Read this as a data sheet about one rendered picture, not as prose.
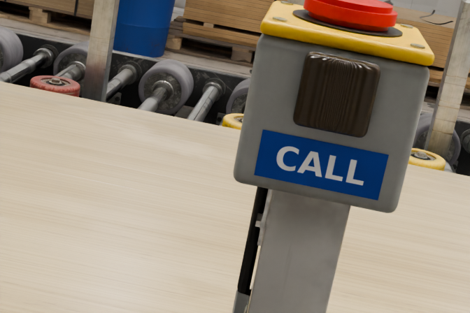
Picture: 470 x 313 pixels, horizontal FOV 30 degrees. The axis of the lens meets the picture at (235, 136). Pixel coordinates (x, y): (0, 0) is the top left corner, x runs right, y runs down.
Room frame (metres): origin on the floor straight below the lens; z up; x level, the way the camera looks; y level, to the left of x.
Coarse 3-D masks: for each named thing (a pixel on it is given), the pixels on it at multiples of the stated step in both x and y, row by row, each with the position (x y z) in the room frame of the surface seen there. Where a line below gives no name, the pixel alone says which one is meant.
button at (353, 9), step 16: (304, 0) 0.38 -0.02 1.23; (320, 0) 0.37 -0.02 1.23; (336, 0) 0.36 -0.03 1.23; (352, 0) 0.37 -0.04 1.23; (368, 0) 0.38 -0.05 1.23; (320, 16) 0.37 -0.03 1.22; (336, 16) 0.36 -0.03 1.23; (352, 16) 0.36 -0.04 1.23; (368, 16) 0.36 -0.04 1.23; (384, 16) 0.36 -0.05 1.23
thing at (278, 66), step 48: (288, 48) 0.35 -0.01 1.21; (336, 48) 0.35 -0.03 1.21; (384, 48) 0.34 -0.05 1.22; (288, 96) 0.34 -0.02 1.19; (384, 96) 0.34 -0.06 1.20; (240, 144) 0.35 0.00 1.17; (336, 144) 0.34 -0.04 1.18; (384, 144) 0.34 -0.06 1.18; (288, 192) 0.35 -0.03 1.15; (336, 192) 0.34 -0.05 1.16; (384, 192) 0.34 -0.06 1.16
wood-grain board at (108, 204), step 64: (0, 128) 1.11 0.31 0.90; (64, 128) 1.16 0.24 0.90; (128, 128) 1.22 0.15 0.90; (192, 128) 1.28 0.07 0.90; (0, 192) 0.89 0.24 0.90; (64, 192) 0.93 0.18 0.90; (128, 192) 0.96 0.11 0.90; (192, 192) 1.00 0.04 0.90; (448, 192) 1.20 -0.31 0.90; (0, 256) 0.74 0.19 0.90; (64, 256) 0.77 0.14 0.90; (128, 256) 0.79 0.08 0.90; (192, 256) 0.82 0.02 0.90; (256, 256) 0.85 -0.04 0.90; (384, 256) 0.91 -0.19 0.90; (448, 256) 0.95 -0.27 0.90
